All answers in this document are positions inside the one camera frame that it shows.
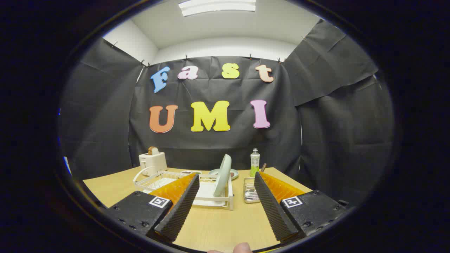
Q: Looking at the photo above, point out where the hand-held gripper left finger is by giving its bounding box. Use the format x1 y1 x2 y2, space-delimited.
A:
105 172 200 243

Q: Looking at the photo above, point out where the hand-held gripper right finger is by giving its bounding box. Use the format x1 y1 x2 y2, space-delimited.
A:
254 171 349 243

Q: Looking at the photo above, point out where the clear wire basket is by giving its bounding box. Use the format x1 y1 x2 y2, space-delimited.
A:
243 177 261 204

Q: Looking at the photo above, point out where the white wire dish rack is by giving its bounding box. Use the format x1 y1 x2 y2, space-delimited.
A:
133 167 234 211

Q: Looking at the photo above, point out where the wooden handled metal spoon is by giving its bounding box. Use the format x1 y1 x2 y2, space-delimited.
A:
246 163 268 201

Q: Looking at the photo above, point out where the pale green plate with meat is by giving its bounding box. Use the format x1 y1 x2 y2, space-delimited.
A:
209 168 239 180

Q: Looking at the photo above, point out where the white drip tray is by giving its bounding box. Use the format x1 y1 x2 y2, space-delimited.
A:
143 177 229 207

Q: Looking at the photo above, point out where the green drink bottle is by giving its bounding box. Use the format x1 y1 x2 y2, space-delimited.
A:
250 148 261 177

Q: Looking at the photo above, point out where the white toaster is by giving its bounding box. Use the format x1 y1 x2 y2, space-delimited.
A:
139 151 168 176

